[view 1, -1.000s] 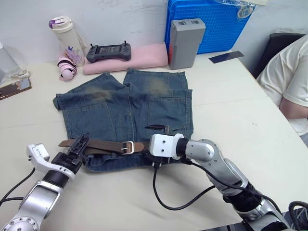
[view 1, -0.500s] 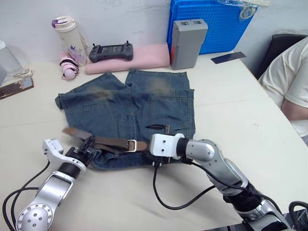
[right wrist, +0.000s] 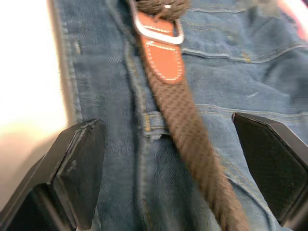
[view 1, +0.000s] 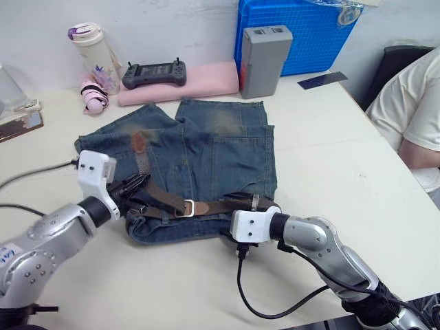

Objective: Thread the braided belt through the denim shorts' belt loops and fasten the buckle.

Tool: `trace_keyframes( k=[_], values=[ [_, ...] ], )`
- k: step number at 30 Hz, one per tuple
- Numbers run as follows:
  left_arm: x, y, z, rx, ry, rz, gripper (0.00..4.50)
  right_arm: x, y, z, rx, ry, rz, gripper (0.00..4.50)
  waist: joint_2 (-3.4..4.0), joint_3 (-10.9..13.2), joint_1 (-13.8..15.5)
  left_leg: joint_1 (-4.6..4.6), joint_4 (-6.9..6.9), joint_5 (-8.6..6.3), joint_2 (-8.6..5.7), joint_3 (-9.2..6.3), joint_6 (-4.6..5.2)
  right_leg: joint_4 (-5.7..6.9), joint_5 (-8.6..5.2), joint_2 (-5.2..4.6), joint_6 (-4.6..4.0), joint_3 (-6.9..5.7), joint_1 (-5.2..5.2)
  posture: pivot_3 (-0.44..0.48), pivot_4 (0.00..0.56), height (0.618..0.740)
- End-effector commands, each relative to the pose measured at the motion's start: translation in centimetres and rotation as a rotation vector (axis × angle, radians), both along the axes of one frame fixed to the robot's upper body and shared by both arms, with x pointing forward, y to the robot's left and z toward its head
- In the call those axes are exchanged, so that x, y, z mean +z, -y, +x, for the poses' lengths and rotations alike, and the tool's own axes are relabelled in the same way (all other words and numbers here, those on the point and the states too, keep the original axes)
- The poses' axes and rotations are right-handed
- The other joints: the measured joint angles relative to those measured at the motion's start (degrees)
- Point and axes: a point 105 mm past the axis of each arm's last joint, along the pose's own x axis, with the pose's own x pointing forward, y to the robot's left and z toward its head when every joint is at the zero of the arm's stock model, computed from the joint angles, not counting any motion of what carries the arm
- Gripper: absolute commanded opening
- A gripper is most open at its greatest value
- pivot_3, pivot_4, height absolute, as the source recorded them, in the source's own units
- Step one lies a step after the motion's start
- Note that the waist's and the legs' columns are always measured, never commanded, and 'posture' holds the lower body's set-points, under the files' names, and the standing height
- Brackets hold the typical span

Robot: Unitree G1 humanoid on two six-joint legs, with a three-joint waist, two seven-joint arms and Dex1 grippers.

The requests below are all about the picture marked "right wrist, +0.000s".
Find blue denim shorts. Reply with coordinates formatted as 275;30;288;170
47;0;308;231

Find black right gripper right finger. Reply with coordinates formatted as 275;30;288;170
231;112;308;231

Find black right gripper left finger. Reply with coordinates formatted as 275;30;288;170
0;117;107;231

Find brown braided belt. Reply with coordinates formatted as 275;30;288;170
129;0;253;231

